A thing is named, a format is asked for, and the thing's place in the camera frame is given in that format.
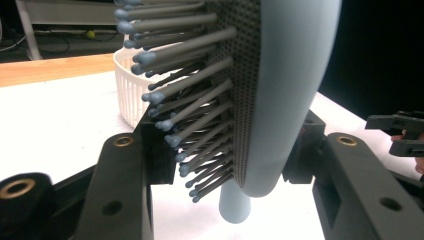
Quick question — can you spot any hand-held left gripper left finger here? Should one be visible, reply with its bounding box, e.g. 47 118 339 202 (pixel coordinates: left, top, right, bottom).
70 105 177 240

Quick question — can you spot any white plastic basket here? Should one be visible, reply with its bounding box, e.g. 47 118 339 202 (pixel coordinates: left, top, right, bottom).
112 47 175 130

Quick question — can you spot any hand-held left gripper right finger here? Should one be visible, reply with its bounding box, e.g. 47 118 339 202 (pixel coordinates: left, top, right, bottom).
281 109 424 240

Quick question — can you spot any white board sheet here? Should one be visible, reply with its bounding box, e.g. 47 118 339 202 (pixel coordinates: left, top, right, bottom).
0 70 424 240

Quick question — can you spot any thin black cable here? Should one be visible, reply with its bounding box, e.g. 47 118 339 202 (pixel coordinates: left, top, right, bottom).
42 31 116 55

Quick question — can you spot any white metal desk frame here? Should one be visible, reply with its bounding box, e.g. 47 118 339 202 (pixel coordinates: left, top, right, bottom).
14 0 118 62

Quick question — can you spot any light blue hairbrush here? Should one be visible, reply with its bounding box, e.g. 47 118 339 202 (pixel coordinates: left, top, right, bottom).
113 0 343 225

